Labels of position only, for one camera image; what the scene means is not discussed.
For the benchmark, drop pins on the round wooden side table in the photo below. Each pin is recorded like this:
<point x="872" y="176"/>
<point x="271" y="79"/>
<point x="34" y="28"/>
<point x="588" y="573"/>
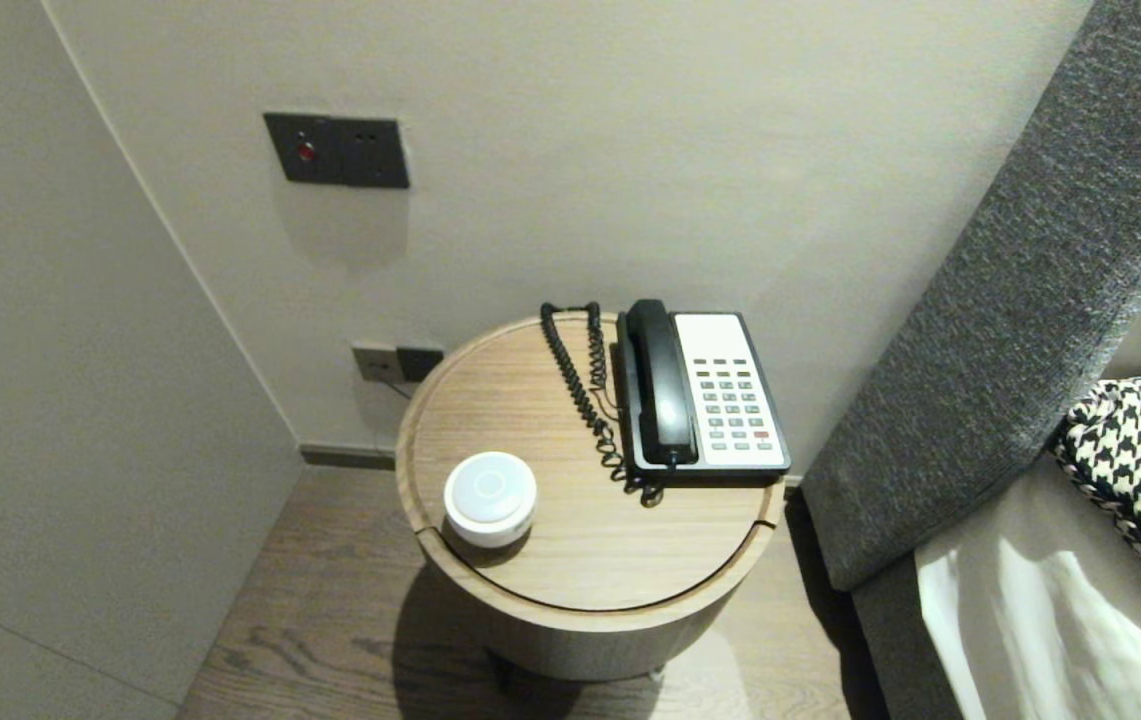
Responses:
<point x="500" y="420"/>

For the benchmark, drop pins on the black telephone handset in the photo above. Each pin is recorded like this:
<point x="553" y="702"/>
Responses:
<point x="665" y="390"/>

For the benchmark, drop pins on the black and white telephone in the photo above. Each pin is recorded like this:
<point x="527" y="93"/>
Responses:
<point x="735" y="400"/>

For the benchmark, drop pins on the thin grey telephone line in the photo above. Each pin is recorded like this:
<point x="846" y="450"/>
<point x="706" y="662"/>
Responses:
<point x="398" y="387"/>

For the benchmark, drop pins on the grey fabric headboard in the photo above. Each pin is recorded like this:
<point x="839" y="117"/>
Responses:
<point x="1010" y="300"/>

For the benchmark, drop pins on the white bed sheet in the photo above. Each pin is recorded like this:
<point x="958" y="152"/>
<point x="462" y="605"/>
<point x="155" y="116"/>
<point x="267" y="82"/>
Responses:
<point x="1050" y="620"/>

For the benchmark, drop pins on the wall power outlet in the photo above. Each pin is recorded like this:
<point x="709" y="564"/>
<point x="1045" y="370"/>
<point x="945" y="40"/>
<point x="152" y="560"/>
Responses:
<point x="373" y="363"/>

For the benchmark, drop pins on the grey wall baseboard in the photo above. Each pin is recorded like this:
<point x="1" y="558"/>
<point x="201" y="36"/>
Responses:
<point x="345" y="457"/>

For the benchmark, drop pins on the dark wall switch panel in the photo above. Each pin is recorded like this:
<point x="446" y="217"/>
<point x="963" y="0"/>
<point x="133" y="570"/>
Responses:
<point x="340" y="152"/>

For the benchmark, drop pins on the grey fabric bed frame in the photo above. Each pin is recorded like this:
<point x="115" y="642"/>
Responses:
<point x="895" y="650"/>

